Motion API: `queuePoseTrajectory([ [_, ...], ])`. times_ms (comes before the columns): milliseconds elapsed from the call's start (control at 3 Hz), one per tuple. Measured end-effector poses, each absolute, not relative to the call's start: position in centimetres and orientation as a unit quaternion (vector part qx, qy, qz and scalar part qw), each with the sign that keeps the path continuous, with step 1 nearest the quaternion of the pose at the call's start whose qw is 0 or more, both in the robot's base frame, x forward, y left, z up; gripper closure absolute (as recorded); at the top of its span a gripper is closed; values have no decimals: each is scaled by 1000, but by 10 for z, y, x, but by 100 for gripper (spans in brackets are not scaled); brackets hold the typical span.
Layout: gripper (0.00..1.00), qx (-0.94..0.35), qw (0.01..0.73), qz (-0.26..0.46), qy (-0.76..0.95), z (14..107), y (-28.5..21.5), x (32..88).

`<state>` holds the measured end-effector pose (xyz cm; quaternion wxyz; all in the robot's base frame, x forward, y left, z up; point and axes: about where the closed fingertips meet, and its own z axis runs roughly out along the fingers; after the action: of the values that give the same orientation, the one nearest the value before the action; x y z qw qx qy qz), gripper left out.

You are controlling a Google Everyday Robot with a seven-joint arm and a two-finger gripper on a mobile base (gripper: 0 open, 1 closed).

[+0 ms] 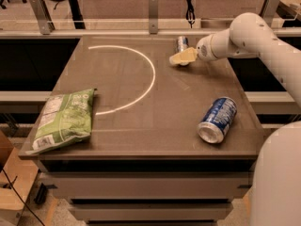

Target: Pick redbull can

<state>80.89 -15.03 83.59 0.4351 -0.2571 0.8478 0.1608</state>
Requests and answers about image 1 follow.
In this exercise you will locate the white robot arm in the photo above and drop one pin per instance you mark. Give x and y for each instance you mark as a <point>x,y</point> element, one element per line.
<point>276,190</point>

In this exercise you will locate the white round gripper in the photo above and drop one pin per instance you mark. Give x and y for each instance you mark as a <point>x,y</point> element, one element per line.
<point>203,50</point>

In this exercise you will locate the blue pepsi can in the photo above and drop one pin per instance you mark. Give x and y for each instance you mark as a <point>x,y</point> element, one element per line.
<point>217,120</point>

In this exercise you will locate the metal rail bracket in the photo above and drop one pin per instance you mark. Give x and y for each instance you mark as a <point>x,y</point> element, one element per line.
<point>153,16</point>
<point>43,17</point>
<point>269,10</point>

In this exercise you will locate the cardboard box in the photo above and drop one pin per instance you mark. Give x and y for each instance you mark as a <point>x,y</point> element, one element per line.
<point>16,180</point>

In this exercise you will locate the middle metal rail bracket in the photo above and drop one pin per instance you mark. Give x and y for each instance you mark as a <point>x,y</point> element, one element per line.
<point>153,16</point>

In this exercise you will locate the green chip bag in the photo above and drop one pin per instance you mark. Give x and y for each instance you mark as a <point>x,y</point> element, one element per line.
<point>66,119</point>

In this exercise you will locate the slim silver redbull can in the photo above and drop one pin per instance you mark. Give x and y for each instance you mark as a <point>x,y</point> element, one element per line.
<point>181,44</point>

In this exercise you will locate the grey drawer cabinet table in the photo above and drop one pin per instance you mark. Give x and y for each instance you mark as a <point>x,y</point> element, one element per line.
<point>145,164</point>

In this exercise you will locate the left metal rail bracket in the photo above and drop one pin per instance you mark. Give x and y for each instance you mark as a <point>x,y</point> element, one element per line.
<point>43,17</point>

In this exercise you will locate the right metal rail bracket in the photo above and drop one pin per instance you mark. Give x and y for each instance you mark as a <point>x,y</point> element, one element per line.
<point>269,10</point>

